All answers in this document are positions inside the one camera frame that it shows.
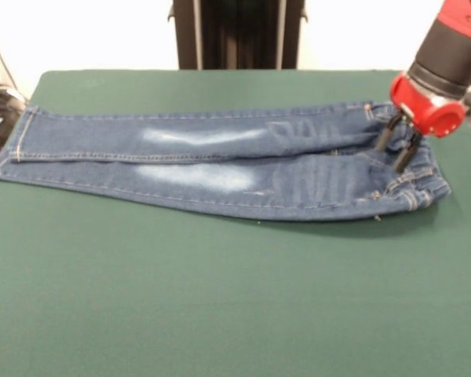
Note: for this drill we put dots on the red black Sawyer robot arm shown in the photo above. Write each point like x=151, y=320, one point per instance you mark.
x=451, y=51

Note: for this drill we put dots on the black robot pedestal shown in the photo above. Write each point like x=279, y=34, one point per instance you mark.
x=188, y=39

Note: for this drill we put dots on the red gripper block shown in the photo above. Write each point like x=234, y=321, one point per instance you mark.
x=424, y=108

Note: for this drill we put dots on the dark green table cloth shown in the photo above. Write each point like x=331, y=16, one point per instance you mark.
x=235, y=294

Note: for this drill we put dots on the blue denim jeans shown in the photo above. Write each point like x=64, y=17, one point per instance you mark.
x=180, y=173

